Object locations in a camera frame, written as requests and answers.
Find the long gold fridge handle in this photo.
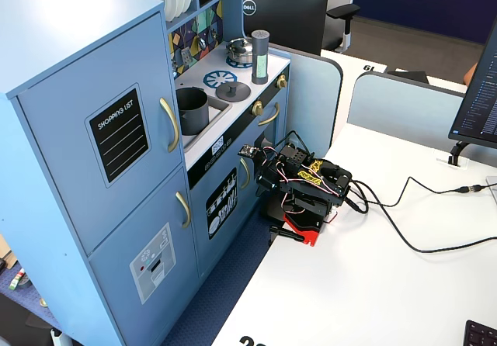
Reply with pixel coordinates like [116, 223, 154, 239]
[159, 97, 180, 154]

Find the brown cardboard box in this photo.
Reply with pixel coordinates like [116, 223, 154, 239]
[0, 235, 19, 274]

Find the gold dishwasher door handle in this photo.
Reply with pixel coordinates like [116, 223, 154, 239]
[239, 157, 251, 190]

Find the thick black cable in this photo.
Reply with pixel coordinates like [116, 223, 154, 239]
[347, 178, 497, 254]

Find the blue wooden toy kitchen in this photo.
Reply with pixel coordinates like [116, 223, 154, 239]
[0, 0, 292, 346]

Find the black monitor stand foot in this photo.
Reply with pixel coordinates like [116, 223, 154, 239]
[436, 140, 471, 168]

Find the black keyboard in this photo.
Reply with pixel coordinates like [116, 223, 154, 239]
[464, 320, 497, 346]

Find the gray pot lid with knob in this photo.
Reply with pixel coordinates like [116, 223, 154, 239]
[215, 81, 252, 102]

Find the blue desk partition gray rim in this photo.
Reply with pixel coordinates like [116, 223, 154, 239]
[267, 43, 343, 157]
[347, 71, 467, 157]

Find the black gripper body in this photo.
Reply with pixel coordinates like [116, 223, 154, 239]
[255, 158, 290, 199]

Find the black shopping list sticker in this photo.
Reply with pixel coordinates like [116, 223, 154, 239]
[84, 83, 151, 189]

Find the black Dell monitor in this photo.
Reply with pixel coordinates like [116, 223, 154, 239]
[242, 0, 329, 56]

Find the black dishwasher sticker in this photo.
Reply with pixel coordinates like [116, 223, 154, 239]
[204, 167, 238, 240]

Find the gold oven door handle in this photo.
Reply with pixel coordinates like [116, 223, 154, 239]
[257, 102, 280, 126]

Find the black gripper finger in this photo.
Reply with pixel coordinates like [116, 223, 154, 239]
[260, 196, 287, 221]

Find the small camera circuit board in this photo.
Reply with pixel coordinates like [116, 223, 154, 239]
[238, 143, 260, 159]

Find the red robot base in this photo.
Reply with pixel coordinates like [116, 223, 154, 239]
[284, 212, 331, 246]

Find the black table clamp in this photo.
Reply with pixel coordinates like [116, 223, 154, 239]
[269, 224, 306, 246]

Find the short gold fridge handle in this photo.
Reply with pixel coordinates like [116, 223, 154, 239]
[175, 192, 192, 230]

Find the thin black USB cable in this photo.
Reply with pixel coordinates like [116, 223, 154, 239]
[360, 175, 488, 208]

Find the gray plastic pot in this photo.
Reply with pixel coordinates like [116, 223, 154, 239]
[176, 87, 210, 137]

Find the gray cylindrical salt shaker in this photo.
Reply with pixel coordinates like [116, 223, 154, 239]
[251, 29, 270, 85]

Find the red green striped object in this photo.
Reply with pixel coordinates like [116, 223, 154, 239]
[8, 268, 26, 291]

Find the monitor with lit screen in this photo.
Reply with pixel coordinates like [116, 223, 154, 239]
[448, 16, 497, 155]

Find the gray ice dispenser sticker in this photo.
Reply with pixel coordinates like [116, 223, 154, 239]
[129, 222, 178, 305]

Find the gray toy sink basin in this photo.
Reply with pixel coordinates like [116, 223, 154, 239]
[180, 96, 234, 150]

